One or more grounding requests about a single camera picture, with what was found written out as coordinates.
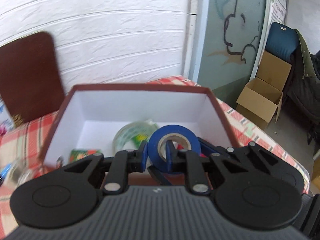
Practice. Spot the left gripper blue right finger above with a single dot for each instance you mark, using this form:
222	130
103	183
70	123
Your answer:
190	164

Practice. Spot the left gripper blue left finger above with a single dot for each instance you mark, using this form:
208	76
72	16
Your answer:
120	166

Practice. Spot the blue tape roll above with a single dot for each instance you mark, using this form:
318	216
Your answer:
175	146

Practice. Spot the bag of white beads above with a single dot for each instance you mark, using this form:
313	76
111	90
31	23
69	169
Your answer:
18	174

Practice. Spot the clear printed tape roll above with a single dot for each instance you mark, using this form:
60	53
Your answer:
133	134

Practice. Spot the green card packet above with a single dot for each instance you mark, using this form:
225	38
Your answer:
77	154

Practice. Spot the brown open storage box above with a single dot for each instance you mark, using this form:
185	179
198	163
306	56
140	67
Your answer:
91	115

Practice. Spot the open cardboard box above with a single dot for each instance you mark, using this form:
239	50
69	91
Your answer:
260	100

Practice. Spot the dark green jacket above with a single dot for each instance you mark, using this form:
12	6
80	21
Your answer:
304	80

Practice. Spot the floral white pillow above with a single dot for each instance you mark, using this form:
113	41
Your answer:
6	122

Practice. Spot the blue chair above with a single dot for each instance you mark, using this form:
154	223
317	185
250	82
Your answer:
282	41

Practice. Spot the cartoon wall panel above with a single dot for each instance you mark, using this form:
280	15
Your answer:
231	41

